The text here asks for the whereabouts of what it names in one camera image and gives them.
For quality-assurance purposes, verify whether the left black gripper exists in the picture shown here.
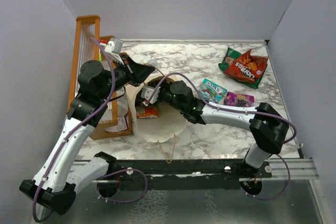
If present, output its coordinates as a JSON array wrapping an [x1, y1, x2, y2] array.
[[98, 53, 155, 100]]

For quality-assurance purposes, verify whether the orange snack packet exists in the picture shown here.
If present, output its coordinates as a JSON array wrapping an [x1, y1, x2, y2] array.
[[135, 106, 159, 119]]

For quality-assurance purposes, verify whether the beige paper bag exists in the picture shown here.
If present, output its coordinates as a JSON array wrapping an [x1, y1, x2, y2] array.
[[126, 69, 186, 146]]

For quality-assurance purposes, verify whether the teal snack packet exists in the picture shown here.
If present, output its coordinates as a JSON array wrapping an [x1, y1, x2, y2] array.
[[198, 79, 227, 103]]

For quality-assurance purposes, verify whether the magenta snack packet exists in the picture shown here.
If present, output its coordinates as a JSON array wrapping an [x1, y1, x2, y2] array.
[[224, 92, 255, 107]]

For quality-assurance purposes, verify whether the green crisps bag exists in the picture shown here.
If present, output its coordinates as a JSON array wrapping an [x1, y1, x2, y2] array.
[[218, 48, 264, 89]]

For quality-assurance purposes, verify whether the red snack packet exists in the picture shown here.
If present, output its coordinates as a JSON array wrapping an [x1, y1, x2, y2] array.
[[224, 49, 268, 84]]

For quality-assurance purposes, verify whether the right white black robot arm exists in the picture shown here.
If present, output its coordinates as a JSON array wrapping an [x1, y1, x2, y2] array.
[[149, 81, 289, 177]]

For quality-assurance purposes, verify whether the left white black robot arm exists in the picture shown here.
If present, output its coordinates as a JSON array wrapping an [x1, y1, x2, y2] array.
[[19, 55, 155, 215]]

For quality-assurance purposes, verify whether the small clear plastic cup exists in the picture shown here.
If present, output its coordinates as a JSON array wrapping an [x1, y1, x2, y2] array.
[[147, 59, 158, 67]]

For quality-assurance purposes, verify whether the red white label card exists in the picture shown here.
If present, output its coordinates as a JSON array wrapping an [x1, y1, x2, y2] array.
[[118, 116, 129, 131]]

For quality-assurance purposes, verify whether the wooden tiered display rack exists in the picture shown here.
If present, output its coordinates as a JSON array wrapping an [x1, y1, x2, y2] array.
[[67, 15, 133, 140]]

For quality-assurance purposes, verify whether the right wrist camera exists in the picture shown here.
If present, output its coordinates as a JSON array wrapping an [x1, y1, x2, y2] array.
[[141, 86, 160, 106]]

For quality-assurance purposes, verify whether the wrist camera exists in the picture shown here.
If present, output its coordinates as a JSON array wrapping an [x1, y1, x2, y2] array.
[[141, 86, 160, 106], [104, 38, 123, 64]]

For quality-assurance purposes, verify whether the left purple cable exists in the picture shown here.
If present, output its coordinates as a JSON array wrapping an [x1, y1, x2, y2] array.
[[31, 36, 148, 222]]

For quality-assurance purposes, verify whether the purple cable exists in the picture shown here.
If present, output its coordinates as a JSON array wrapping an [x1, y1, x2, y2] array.
[[31, 36, 148, 222], [144, 73, 297, 200]]

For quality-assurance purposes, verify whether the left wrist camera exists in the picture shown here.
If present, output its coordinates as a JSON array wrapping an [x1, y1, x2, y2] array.
[[104, 38, 123, 64]]

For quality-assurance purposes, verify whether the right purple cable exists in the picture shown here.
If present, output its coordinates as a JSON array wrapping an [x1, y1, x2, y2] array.
[[144, 73, 297, 200]]

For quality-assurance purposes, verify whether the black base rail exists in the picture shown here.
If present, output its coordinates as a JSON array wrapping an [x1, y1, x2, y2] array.
[[86, 152, 274, 192]]

